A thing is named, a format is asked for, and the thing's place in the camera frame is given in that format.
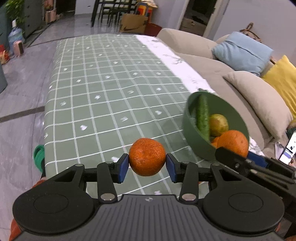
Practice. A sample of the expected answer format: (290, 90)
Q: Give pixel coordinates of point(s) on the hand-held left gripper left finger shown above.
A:
(122, 168)

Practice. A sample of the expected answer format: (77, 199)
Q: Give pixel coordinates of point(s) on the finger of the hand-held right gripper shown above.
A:
(231, 158)
(257, 161)

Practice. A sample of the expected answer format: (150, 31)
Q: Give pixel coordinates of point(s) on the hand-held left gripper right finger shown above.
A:
(172, 168)

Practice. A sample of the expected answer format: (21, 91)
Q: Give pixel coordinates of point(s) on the orange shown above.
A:
(233, 142)
(215, 141)
(146, 156)

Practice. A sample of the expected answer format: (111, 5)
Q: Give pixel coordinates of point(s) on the yellow green mango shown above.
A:
(218, 125)

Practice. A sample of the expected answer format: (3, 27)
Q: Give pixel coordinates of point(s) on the green colander bowl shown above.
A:
(194, 139)

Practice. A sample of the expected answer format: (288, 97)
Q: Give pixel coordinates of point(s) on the green cucumber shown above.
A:
(203, 115)

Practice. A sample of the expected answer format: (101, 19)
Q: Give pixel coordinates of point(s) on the laptop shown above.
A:
(289, 150)

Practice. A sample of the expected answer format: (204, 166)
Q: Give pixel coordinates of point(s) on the beige cushion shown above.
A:
(259, 99)

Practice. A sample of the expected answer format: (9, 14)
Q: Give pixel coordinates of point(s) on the green checked tablecloth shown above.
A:
(104, 92)

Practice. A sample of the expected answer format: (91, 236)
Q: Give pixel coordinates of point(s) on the yellow cushion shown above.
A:
(284, 83)

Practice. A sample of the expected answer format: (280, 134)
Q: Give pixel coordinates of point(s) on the green tape roll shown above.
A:
(38, 155)

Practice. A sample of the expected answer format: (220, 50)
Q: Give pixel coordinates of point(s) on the light blue cushion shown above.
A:
(242, 53)

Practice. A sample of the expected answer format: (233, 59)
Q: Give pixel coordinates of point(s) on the beige sofa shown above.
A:
(198, 53)

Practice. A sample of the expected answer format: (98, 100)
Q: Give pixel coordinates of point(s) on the white printed cloth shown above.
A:
(166, 55)

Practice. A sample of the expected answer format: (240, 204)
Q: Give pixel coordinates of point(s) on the brown handbag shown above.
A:
(251, 32)

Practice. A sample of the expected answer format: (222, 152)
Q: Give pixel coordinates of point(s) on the beige low cabinet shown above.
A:
(192, 26)

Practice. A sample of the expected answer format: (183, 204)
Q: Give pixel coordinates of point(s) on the red box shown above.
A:
(153, 29)

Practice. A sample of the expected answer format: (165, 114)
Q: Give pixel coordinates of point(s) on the brown paper bag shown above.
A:
(133, 23)

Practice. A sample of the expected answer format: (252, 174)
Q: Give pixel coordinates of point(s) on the grey trash bin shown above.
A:
(1, 78)

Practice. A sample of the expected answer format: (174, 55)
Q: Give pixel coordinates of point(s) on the black dining chair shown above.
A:
(111, 11)

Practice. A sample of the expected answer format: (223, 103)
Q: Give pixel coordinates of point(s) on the pink heater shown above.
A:
(19, 48)

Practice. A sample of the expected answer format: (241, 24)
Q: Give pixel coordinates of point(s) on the dark dining table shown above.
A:
(95, 10)

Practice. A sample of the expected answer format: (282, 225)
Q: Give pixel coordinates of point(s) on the colourful stacked stools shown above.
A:
(143, 9)

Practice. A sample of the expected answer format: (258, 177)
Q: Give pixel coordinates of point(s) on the red toy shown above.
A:
(3, 55)

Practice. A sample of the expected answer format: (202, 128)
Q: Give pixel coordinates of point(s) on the pink suitcase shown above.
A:
(50, 15)

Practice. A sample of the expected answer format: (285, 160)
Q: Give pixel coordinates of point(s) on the blue water jug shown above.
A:
(15, 34)

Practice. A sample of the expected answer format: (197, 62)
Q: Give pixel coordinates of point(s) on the grey cabinet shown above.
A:
(32, 18)

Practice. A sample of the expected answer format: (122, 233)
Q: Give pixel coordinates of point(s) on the green leafy plant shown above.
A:
(16, 9)

